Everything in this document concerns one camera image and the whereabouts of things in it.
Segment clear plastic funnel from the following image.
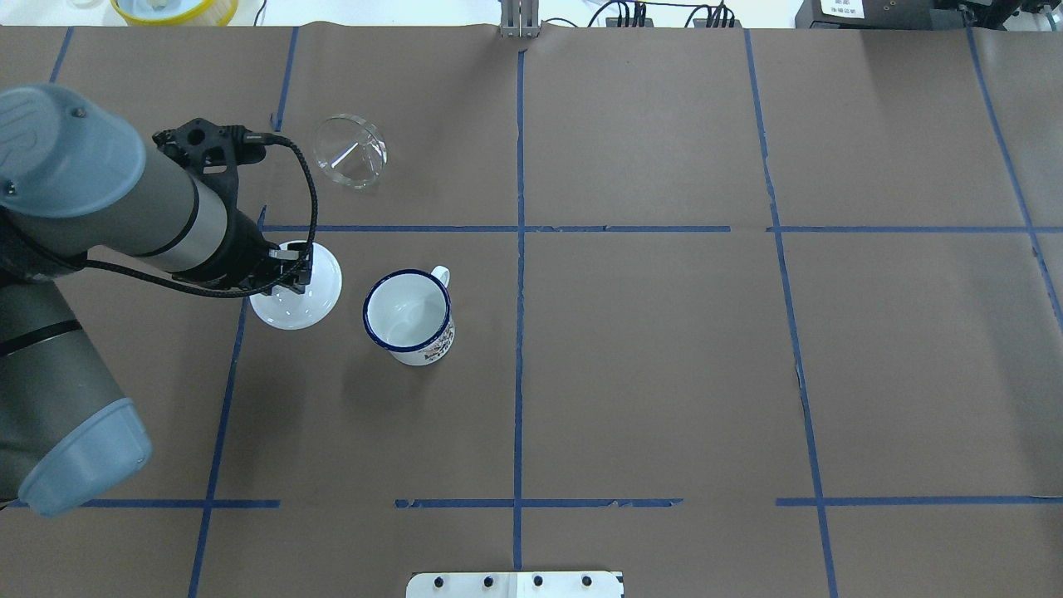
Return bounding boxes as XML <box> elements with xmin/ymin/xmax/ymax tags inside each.
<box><xmin>314</xmin><ymin>114</ymin><xmax>388</xmax><ymax>189</ymax></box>

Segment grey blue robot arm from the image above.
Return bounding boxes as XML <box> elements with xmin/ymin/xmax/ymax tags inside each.
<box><xmin>1</xmin><ymin>83</ymin><xmax>319</xmax><ymax>517</ymax></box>

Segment black equipment box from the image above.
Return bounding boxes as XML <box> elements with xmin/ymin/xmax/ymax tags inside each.
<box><xmin>793</xmin><ymin>1</ymin><xmax>1061</xmax><ymax>32</ymax></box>

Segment white enamel mug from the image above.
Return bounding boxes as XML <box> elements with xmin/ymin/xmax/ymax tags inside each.
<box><xmin>362</xmin><ymin>264</ymin><xmax>456</xmax><ymax>366</ymax></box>

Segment aluminium frame post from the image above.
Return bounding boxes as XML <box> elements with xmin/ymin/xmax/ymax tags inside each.
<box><xmin>497</xmin><ymin>0</ymin><xmax>541</xmax><ymax>38</ymax></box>

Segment black power strip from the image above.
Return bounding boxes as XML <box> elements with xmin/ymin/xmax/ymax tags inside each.
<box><xmin>583</xmin><ymin>1</ymin><xmax>742</xmax><ymax>29</ymax></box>

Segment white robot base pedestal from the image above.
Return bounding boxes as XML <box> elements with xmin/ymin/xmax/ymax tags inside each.
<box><xmin>405</xmin><ymin>571</ymin><xmax>625</xmax><ymax>597</ymax></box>

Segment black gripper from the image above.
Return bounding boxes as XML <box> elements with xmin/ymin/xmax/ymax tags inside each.
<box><xmin>203</xmin><ymin>209</ymin><xmax>314</xmax><ymax>295</ymax></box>

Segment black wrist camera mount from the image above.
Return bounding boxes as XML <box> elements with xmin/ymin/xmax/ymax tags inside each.
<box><xmin>151</xmin><ymin>118</ymin><xmax>267</xmax><ymax>207</ymax></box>

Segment yellow rimmed bowl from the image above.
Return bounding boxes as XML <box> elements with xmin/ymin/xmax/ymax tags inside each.
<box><xmin>109</xmin><ymin>1</ymin><xmax>240</xmax><ymax>27</ymax></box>

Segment white enamel mug lid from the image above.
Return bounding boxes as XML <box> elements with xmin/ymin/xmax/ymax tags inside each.
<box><xmin>249</xmin><ymin>243</ymin><xmax>343</xmax><ymax>331</ymax></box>

